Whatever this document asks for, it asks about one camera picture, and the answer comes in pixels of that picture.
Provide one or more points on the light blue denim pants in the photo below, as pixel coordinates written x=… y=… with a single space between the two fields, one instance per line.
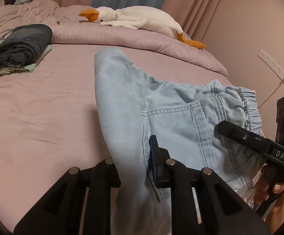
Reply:
x=132 y=106

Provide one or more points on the white wall power strip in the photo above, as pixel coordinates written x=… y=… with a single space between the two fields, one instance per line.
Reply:
x=272 y=64

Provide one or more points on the pale green folded garment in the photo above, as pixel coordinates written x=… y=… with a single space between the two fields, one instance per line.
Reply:
x=7 y=69

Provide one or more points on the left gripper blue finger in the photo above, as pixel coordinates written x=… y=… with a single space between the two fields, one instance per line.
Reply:
x=159 y=167

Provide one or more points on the pink quilted comforter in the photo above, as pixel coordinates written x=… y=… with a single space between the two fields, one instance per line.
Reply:
x=69 y=28

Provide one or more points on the person's right hand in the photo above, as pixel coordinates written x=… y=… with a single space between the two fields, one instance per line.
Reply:
x=275 y=218

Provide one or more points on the white goose plush toy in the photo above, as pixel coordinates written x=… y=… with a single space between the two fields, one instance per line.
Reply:
x=140 y=17

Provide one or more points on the dark folded garment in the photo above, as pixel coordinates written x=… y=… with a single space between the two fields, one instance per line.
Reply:
x=25 y=44

